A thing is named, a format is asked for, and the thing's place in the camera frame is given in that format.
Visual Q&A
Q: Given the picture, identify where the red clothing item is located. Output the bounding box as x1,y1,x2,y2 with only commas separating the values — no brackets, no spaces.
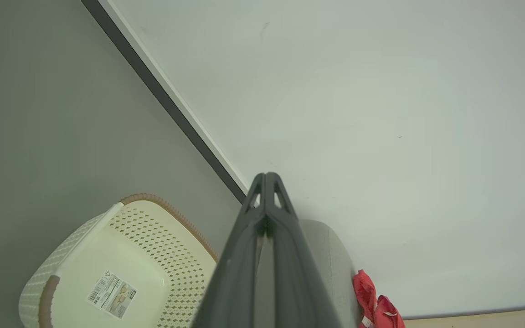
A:
353,270,406,328

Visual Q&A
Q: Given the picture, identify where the white and grey baseboard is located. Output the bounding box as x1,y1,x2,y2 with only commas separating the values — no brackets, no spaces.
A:
81,0,250,205

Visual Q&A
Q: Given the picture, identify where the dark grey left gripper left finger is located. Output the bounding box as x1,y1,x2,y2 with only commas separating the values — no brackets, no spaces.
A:
191,173,268,328

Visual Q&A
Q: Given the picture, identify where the white barcode label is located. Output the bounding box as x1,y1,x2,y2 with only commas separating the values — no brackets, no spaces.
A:
86,271,138,320

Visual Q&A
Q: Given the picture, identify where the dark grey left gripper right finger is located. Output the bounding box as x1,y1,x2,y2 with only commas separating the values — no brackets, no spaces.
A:
266,172,343,328

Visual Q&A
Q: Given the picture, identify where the cream perforated laundry basket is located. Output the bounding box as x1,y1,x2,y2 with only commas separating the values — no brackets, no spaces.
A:
18,193,220,328

